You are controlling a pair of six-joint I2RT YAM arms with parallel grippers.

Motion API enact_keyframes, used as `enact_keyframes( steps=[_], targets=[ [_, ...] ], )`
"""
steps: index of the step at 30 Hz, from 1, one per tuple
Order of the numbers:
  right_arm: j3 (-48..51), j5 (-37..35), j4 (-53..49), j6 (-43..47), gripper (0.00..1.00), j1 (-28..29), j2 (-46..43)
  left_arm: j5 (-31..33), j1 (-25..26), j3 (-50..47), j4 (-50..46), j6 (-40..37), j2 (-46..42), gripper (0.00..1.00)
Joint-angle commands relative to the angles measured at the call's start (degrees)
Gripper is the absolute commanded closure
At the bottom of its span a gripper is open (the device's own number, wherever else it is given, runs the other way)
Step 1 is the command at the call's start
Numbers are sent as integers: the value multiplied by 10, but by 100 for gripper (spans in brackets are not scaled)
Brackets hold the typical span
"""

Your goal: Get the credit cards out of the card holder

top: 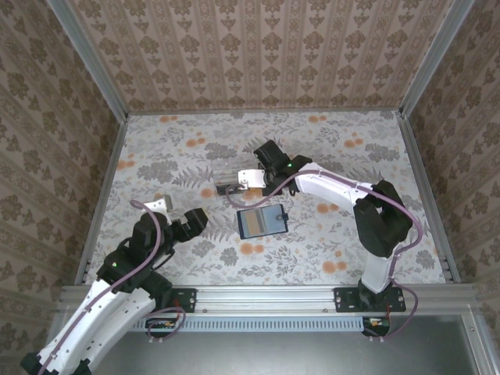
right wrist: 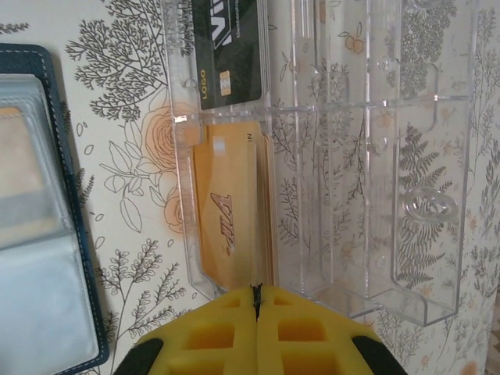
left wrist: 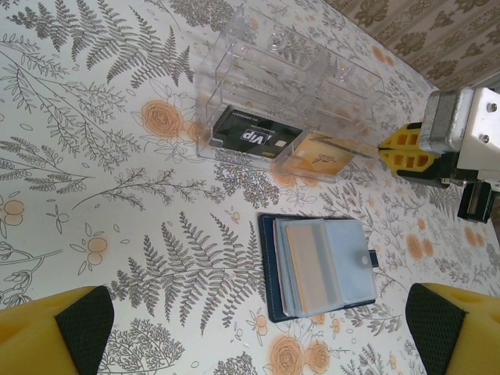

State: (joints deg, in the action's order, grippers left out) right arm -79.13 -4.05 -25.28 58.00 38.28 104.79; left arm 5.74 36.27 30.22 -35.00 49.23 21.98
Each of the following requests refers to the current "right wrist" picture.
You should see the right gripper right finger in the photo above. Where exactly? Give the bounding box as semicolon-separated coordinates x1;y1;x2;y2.
255;284;396;375

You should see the gold VIP card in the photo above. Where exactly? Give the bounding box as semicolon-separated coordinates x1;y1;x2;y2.
192;120;261;294

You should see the tan sleeved credit card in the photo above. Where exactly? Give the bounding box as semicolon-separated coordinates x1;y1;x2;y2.
0;107;66;235

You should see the black VIP card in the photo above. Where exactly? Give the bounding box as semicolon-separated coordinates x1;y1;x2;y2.
194;0;270;113

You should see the clear acrylic card organizer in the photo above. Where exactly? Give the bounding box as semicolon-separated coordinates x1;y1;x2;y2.
162;0;480;327

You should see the plain gold credit card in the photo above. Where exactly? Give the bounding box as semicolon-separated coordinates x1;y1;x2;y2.
255;130;280;290

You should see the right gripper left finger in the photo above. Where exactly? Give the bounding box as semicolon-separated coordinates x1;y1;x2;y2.
112;286;259;375

